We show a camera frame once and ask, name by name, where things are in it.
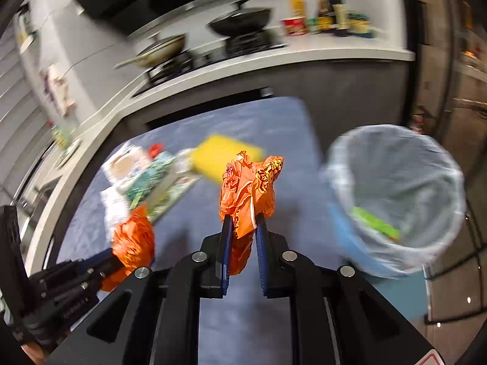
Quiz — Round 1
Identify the orange snack wrapper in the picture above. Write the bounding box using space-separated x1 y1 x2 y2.
219 151 285 276

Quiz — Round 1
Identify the white and brown packet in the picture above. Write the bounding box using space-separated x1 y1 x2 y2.
101 142 150 188

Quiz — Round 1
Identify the spice jar set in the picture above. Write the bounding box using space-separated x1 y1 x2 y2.
348 11 376 39

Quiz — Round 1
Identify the small green carton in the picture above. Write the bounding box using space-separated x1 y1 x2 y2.
51 123 75 150

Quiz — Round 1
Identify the grey kitchen cabinet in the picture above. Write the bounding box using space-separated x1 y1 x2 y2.
118 59 414 153

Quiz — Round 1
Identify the brown sauce bottle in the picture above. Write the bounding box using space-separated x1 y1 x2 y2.
314 0 335 33

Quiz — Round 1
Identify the hanging pink white cloth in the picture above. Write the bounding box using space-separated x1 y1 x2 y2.
44 64 77 117

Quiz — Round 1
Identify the frying pan with lid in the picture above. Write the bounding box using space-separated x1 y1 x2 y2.
114 33 187 70

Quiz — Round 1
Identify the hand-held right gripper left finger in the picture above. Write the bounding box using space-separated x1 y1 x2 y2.
46 215 233 365

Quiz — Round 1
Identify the white tissue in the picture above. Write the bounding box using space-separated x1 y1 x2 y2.
100 186 132 233

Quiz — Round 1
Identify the green printed packet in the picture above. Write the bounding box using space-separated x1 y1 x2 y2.
125 151 202 222

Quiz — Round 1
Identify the orange plastic bag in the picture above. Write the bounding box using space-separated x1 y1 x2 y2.
101 203 156 293

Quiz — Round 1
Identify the red instant noodle cup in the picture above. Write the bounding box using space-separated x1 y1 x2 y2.
281 16 308 37

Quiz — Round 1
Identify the teal floor mat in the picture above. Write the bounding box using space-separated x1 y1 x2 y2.
365 269 430 321

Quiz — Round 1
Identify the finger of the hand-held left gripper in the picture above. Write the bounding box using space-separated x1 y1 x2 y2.
78 268 115 290
74 250 117 270

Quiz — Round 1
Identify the green wrapper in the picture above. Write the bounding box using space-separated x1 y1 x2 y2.
352 206 402 242

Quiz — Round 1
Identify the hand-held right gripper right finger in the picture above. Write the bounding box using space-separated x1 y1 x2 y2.
255 213 446 365

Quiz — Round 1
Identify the yellow sponge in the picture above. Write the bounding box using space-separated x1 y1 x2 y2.
190 134 265 189

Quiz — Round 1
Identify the black wok with lid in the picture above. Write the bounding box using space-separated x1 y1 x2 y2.
207 0 273 37

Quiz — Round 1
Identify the trash bin with white liner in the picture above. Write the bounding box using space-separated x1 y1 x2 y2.
321 125 467 278

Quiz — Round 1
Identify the black gas stove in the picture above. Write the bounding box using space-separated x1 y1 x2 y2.
131 28 288 97

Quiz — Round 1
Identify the black framed glass door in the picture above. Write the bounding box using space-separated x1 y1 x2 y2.
407 0 487 365

